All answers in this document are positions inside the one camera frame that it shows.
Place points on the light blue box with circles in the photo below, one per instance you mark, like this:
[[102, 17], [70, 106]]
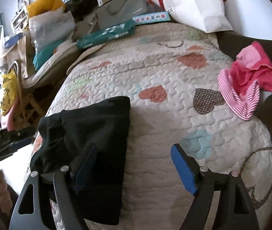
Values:
[[150, 18]]

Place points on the black pants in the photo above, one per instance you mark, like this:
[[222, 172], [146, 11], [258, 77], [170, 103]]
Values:
[[97, 136]]

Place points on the pink striped cloth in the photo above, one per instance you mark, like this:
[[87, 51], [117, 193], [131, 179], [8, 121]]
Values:
[[236, 103]]

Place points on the pink cloth on chair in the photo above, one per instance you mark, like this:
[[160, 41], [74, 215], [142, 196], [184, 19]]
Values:
[[11, 119]]

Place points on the grey laptop bag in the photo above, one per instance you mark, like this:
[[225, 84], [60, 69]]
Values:
[[119, 14]]

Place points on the yellow cartoon plastic bag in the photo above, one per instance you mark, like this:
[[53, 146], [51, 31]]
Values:
[[9, 93]]

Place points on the green flat box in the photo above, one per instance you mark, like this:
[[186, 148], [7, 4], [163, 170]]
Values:
[[104, 34]]

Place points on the brown paper bag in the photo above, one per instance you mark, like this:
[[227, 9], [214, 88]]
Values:
[[23, 52]]

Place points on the black clothes pile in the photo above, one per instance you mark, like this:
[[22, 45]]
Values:
[[83, 4]]

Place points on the quilted heart print blanket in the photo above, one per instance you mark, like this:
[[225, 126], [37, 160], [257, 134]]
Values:
[[162, 124]]

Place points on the white shelf unit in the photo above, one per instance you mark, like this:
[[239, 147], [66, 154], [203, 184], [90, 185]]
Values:
[[19, 19]]

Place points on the white bagged bundle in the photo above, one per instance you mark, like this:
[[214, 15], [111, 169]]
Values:
[[47, 28]]

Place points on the teal cloth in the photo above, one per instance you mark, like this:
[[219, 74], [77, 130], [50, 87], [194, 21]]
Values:
[[42, 57]]

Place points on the person's left forearm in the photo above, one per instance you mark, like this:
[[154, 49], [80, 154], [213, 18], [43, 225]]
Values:
[[0, 189]]

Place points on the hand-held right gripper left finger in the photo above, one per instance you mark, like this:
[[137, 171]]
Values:
[[85, 170]]

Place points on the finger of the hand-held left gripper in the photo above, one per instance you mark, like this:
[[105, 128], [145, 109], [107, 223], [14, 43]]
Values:
[[16, 145], [21, 133]]

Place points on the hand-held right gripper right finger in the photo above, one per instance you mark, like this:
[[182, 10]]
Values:
[[183, 170]]

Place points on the wooden chair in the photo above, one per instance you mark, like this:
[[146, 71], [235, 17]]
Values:
[[28, 110]]

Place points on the pink red garment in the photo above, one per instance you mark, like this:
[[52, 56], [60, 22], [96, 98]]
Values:
[[250, 76]]

